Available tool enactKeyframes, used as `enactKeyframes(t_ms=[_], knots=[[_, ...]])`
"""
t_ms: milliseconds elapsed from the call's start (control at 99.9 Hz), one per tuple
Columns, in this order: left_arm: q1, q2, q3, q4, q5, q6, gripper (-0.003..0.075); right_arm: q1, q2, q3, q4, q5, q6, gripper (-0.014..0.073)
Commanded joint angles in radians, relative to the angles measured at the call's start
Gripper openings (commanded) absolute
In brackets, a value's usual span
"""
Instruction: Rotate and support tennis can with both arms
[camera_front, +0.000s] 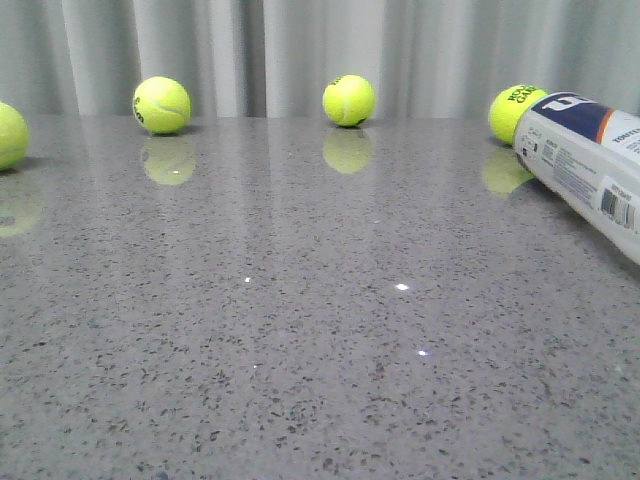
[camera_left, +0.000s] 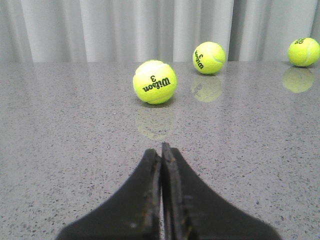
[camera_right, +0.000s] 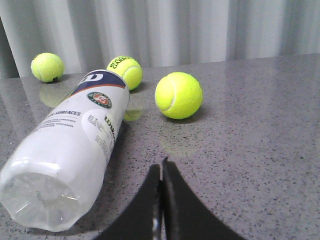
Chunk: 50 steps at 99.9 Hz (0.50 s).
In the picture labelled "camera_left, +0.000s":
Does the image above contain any yellow Wilson tennis ball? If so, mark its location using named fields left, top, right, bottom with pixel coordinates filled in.
left=132, top=60, right=178, bottom=105
left=192, top=41, right=226, bottom=75

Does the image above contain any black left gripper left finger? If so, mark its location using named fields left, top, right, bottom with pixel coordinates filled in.
left=57, top=149, right=162, bottom=240

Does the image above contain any white pleated curtain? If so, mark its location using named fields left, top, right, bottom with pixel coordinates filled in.
left=0, top=0, right=320, bottom=63

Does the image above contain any yellow Roland Garros tennis ball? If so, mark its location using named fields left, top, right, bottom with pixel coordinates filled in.
left=287, top=37, right=320, bottom=67

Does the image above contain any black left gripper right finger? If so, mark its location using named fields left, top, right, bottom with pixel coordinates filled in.
left=161, top=143, right=281, bottom=240

